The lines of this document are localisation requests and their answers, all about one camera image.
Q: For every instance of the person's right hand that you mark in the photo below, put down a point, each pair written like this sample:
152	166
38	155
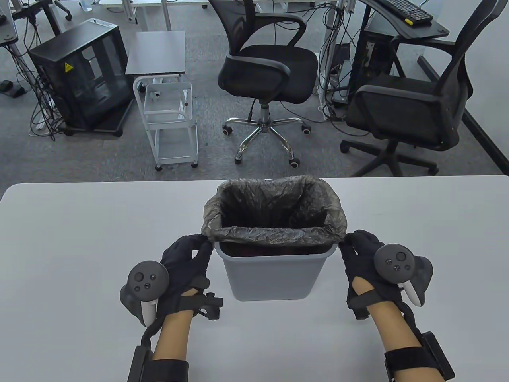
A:
360	258

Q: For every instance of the person's left hand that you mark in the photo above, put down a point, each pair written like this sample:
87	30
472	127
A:
187	254

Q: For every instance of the grey plastic trash bin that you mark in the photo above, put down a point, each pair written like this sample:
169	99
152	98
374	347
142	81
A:
270	278

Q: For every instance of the grey translucent garbage bag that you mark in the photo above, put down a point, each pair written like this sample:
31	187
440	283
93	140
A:
274	199

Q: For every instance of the black forearm sensor pack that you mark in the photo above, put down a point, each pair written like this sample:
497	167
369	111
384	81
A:
417	362
159	372

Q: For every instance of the person's right forearm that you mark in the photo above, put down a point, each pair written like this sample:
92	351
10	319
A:
391	330

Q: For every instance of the person's left forearm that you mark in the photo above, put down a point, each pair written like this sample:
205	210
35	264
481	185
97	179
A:
171	334

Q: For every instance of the grey round tracking controller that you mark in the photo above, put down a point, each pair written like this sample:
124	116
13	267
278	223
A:
393	262
145	280

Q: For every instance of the black office chair right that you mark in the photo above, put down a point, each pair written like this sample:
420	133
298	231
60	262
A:
401	111

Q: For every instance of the black computer tower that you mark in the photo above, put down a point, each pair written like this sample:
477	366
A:
370	59

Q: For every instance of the black office chair chrome base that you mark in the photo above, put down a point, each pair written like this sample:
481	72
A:
270	67

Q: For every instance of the dark top side table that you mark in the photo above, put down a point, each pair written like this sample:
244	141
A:
157	51

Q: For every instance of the black glass equipment cabinet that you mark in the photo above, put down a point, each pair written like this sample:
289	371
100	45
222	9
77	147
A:
79	79

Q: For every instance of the white desk leg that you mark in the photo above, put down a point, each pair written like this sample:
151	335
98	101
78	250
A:
328	47

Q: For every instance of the black desk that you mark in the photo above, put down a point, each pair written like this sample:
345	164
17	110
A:
431	30

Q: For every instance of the white desk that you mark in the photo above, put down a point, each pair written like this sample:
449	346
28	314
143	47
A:
165	16

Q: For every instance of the black foot pedals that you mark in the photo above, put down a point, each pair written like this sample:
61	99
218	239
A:
12	88

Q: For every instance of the black keyboard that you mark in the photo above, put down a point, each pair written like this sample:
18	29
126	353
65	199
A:
405	10

